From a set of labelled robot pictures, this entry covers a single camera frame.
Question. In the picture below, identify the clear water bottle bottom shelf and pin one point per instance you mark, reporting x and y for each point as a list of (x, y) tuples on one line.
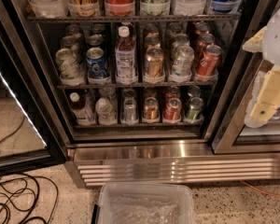
[(105, 111)]

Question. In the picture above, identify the blue pepsi can middle shelf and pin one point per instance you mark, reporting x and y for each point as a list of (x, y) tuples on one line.
[(98, 71)]

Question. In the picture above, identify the clear plastic bin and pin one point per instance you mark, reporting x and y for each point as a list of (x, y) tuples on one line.
[(145, 203)]

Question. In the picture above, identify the stainless steel fridge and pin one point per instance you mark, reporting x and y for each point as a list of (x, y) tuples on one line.
[(181, 130)]

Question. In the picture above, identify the white green can middle shelf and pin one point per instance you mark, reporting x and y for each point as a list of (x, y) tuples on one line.
[(71, 73)]

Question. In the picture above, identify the white sprite can middle shelf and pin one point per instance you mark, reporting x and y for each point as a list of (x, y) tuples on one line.
[(182, 64)]

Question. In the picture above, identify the brown tea bottle bottom shelf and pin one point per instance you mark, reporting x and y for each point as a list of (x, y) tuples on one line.
[(82, 108)]

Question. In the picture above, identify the yellow can top shelf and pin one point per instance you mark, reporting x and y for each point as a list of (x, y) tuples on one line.
[(83, 8)]

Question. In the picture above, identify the gold can middle shelf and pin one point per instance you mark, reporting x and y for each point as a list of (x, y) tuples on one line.
[(154, 65)]

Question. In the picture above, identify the brown tea bottle middle shelf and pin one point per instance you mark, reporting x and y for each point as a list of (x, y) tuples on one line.
[(125, 57)]

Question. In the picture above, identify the green can bottom shelf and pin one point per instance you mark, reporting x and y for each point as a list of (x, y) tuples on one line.
[(194, 110)]

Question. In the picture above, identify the red can bottom shelf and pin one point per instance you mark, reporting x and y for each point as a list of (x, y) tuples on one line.
[(172, 110)]

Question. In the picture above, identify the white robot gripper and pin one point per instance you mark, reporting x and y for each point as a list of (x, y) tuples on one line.
[(277, 36)]

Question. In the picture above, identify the gold can shelf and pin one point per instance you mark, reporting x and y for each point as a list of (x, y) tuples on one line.
[(151, 112), (154, 65)]

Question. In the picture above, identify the red can top shelf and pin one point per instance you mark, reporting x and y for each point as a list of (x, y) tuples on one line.
[(119, 7)]

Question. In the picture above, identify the silver blue redbull can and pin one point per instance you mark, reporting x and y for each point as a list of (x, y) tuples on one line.
[(130, 115)]

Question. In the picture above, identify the brown tea bottle shelf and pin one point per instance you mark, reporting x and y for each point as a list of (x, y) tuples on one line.
[(125, 57), (82, 108)]

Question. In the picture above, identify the red coke can middle shelf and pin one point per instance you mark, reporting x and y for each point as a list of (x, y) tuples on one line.
[(207, 65)]

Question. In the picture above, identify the gold can bottom shelf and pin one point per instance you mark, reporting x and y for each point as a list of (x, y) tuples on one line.
[(151, 112)]

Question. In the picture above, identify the open glass fridge door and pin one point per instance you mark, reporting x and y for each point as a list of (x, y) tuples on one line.
[(29, 134)]

